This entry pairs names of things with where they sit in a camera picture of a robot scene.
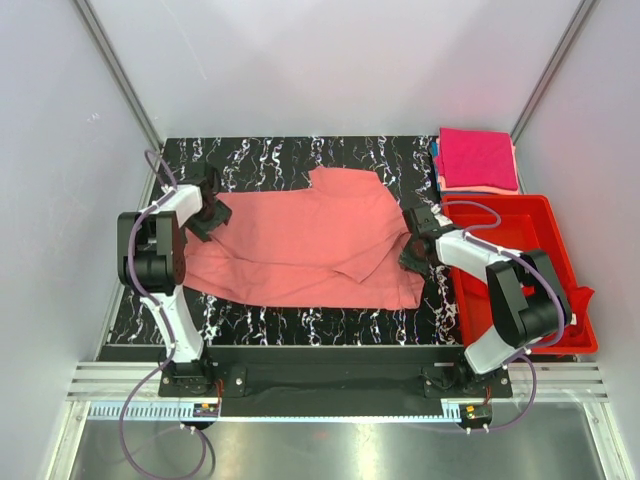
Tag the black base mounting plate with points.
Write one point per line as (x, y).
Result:
(333, 381)

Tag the red plastic bin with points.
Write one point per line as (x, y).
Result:
(527, 223)

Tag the blue folded t shirt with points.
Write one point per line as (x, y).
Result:
(435, 149)

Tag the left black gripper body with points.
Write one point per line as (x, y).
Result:
(207, 220)

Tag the black marble pattern mat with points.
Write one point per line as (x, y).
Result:
(403, 163)

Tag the left aluminium corner post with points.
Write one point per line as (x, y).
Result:
(106, 50)

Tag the white cable duct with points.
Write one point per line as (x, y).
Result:
(195, 412)

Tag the magenta folded t shirt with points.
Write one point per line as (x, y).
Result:
(474, 158)

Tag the red t shirt in bin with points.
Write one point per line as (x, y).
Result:
(578, 333)

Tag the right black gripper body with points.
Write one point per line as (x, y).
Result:
(410, 258)

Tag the aluminium corner post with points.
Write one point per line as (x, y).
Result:
(106, 50)
(560, 54)

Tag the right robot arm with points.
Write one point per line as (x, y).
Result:
(527, 300)

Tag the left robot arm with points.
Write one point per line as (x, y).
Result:
(151, 261)

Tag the right aluminium corner post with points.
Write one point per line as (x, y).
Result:
(560, 54)

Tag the salmon pink t shirt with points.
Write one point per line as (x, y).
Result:
(334, 244)

